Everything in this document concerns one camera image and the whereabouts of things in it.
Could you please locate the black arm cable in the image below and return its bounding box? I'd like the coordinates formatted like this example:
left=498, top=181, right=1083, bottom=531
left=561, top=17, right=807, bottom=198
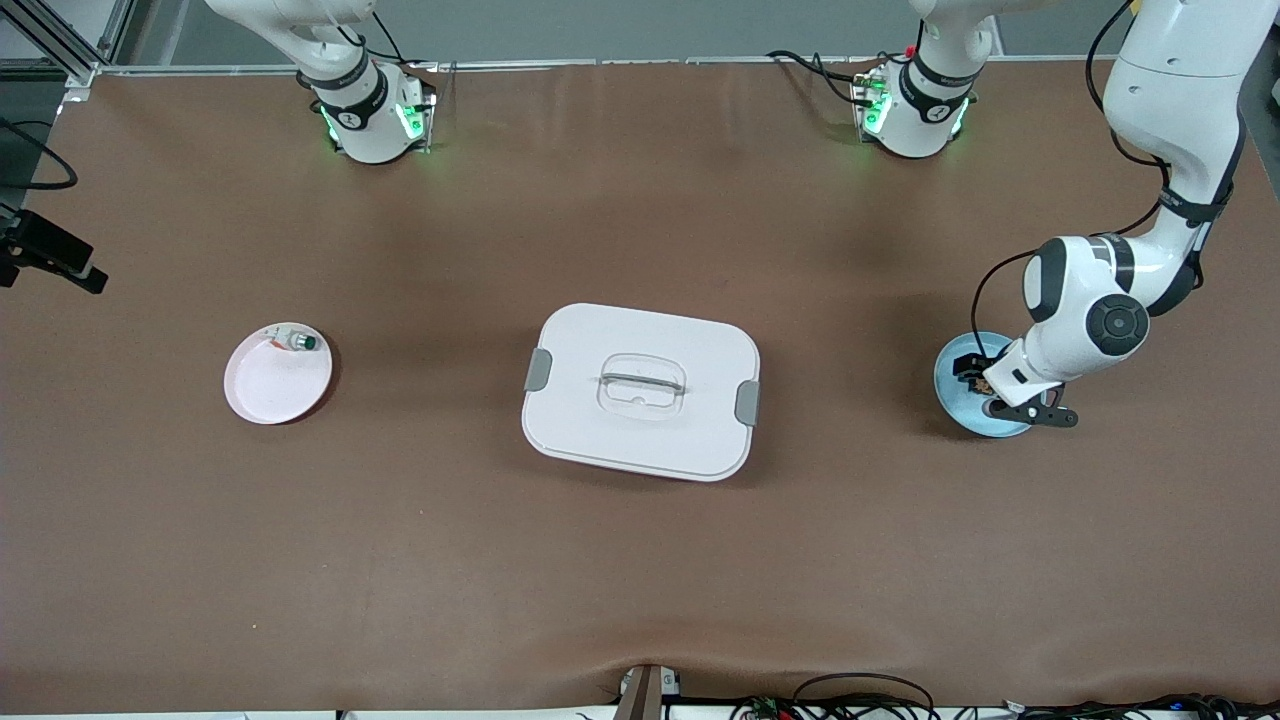
left=970, top=0, right=1216, bottom=363
left=0, top=115, right=79, bottom=191

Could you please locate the black looped cable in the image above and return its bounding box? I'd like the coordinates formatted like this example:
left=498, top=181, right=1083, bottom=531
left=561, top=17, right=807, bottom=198
left=793, top=673, right=936, bottom=720

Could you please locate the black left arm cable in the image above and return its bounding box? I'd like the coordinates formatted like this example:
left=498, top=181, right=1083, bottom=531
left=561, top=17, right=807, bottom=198
left=970, top=0, right=1216, bottom=363

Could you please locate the black right base cable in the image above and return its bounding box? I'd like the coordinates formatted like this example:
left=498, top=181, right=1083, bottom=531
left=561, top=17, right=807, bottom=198
left=340, top=10, right=441, bottom=71

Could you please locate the tangled cable bundle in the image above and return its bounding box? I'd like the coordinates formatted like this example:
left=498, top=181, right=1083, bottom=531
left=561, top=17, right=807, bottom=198
left=730, top=695, right=1280, bottom=720

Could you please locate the pink round plate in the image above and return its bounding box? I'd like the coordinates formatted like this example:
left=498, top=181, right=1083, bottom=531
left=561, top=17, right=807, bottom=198
left=223, top=321, right=334, bottom=426

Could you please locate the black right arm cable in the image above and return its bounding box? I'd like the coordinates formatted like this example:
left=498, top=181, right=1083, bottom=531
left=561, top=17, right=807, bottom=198
left=0, top=115, right=79, bottom=191

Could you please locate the light blue round plate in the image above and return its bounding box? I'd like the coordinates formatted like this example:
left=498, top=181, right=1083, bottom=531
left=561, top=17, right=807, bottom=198
left=933, top=331, right=1036, bottom=439

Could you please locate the brown camera mount post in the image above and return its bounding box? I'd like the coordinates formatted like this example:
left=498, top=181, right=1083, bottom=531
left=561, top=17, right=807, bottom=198
left=613, top=663, right=683, bottom=720

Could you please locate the black left base cable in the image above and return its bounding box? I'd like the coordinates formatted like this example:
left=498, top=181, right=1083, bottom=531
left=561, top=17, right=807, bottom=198
left=767, top=48, right=881, bottom=106

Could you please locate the aluminium frame with diagonal brace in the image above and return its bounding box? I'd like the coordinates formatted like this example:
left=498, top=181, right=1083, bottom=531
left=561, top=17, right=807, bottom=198
left=0, top=0, right=136, bottom=86

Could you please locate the silver table edge rail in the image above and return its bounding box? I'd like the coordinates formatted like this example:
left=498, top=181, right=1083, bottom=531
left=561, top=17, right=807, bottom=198
left=95, top=55, right=1116, bottom=76

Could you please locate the black base cable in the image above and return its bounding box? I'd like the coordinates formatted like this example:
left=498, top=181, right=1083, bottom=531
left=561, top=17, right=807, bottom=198
left=340, top=10, right=441, bottom=71
left=767, top=48, right=881, bottom=106

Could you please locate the white lidded container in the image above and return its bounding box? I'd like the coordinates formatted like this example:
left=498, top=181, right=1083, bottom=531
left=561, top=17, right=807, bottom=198
left=521, top=302, right=762, bottom=483

